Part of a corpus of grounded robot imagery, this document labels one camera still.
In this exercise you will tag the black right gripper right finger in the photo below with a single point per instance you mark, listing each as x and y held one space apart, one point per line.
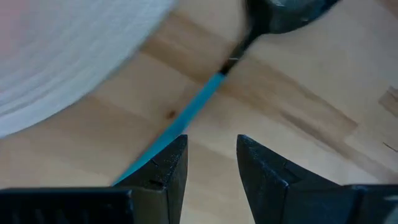
273 193

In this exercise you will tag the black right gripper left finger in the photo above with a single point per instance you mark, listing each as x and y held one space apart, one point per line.
155 193

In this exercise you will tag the white round woven placemat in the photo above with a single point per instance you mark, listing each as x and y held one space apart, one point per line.
62 53

